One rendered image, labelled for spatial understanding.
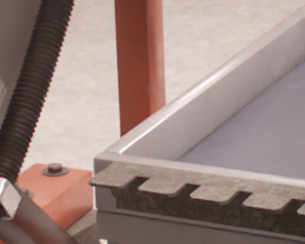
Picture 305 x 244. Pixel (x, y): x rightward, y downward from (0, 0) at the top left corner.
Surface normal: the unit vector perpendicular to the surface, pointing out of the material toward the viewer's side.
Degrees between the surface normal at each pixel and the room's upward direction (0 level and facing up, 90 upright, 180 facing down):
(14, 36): 90
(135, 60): 90
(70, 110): 0
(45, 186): 0
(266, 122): 0
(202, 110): 90
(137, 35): 90
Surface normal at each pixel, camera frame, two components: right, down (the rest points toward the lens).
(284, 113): -0.04, -0.94
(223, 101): 0.90, 0.11
